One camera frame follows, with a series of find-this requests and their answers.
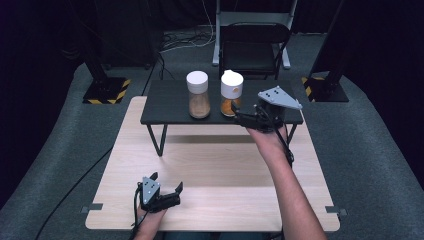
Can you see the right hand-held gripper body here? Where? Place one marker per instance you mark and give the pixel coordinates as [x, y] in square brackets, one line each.
[273, 113]

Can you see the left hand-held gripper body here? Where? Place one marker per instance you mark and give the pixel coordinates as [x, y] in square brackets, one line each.
[151, 196]

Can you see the orange spice jar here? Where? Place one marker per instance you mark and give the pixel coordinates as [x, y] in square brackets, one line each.
[231, 86]

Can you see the small black shelf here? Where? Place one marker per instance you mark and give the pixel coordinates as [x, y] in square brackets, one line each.
[170, 100]

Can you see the person's left hand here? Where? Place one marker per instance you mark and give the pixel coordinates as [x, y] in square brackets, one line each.
[150, 218]

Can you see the person's right hand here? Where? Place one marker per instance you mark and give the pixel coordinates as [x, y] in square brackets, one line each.
[271, 143]

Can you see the brown spice jar, white cap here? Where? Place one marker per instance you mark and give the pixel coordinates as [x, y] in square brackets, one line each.
[198, 90]

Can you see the black folding chair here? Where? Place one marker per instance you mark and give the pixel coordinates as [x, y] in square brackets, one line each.
[246, 56]

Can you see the black stand base, striped edge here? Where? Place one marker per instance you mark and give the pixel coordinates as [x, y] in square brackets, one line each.
[105, 90]
[328, 90]

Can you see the grey table bracket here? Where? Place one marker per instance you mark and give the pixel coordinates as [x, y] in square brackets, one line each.
[91, 208]
[336, 210]

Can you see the white metal stand frame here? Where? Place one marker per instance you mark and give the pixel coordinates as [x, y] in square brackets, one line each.
[253, 17]

